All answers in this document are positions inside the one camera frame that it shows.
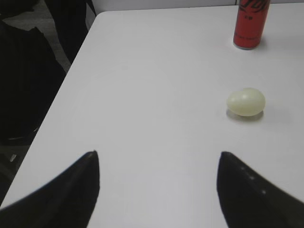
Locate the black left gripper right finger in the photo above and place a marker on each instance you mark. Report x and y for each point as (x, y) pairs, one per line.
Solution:
(248, 200)

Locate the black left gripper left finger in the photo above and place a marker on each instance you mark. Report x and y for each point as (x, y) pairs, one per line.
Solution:
(68, 201)

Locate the white egg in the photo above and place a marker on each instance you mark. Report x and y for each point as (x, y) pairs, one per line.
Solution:
(246, 102)

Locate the red soda can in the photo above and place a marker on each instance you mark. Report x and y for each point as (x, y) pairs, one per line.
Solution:
(251, 18)

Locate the black bag beside table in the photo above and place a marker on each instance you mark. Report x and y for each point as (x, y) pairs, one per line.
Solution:
(30, 75)

